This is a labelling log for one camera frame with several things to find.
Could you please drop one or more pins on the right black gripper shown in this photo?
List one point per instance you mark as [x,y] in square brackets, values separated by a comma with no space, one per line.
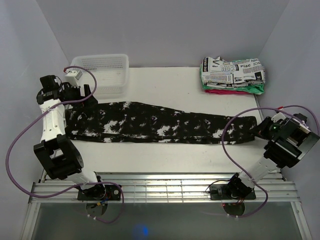
[260,130]

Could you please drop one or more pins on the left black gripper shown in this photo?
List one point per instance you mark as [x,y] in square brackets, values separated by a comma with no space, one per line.
[87,92]

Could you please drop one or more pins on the black white patterned trousers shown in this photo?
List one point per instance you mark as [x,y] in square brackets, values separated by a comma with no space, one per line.
[136,122]

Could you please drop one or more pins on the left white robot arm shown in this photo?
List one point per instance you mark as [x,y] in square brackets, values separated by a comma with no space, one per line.
[56,152]

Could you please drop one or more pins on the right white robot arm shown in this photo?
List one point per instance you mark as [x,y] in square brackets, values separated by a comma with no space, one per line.
[288,141]

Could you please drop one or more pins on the green folded trousers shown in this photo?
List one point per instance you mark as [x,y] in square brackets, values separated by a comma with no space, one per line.
[256,89]

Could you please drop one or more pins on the pink folded trousers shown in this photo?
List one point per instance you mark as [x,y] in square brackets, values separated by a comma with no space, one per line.
[225,92]

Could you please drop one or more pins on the newspaper print folded trousers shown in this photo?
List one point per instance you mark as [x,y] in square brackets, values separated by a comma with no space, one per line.
[217,72]

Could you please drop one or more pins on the white plastic basket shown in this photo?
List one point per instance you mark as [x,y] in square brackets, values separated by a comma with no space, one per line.
[110,70]

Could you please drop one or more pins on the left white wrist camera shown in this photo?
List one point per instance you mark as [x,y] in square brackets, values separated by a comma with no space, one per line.
[73,77]

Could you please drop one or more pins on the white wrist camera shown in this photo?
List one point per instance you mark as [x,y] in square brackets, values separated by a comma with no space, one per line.
[280,118]
[73,77]

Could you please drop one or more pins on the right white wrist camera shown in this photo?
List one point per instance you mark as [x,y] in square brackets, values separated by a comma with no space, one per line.
[280,118]

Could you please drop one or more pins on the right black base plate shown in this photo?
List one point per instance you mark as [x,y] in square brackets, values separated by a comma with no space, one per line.
[217,193]

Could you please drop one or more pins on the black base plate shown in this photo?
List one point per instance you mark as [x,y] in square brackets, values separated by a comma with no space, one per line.
[110,193]
[217,193]

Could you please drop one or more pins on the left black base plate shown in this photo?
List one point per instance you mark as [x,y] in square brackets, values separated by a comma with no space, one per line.
[110,193]

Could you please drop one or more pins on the aluminium frame rail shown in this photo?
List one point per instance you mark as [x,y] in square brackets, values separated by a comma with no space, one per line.
[190,187]

